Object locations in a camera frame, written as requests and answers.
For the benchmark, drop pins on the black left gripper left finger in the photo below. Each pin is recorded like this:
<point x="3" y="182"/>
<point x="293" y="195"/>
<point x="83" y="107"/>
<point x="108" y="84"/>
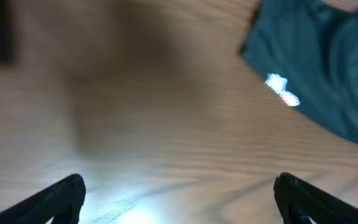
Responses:
<point x="61" y="203"/>

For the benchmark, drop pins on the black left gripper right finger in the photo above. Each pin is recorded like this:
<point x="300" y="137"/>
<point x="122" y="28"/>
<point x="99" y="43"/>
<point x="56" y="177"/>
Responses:
<point x="300" y="202"/>

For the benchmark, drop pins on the black orange-patterned t-shirt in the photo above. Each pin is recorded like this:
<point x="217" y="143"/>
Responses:
<point x="306" y="51"/>

